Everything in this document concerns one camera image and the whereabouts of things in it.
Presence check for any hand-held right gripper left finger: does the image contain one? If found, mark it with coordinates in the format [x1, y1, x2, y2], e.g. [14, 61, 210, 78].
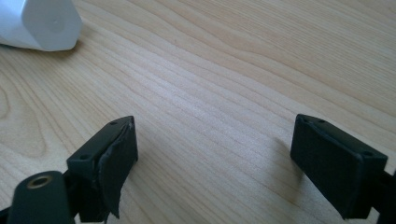
[65, 115, 139, 224]

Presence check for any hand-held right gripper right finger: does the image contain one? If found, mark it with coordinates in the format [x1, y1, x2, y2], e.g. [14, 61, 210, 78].
[290, 113, 389, 220]

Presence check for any white plastic bottle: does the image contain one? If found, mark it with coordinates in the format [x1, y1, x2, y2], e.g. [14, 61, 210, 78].
[0, 0, 84, 52]

